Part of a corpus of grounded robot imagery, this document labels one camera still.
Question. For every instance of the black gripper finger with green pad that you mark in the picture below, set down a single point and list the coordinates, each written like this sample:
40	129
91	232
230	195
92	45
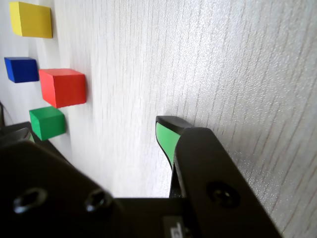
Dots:
210	173

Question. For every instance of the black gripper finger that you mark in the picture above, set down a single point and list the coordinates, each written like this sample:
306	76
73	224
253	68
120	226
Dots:
44	198

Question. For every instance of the red cube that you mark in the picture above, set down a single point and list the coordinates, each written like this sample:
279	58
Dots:
64	89

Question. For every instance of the green cube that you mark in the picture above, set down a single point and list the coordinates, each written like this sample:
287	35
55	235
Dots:
48	124

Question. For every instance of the blue cube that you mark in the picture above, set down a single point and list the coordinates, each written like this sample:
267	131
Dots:
22	70

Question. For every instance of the yellow cube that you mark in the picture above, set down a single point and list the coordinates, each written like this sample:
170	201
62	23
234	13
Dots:
32	19

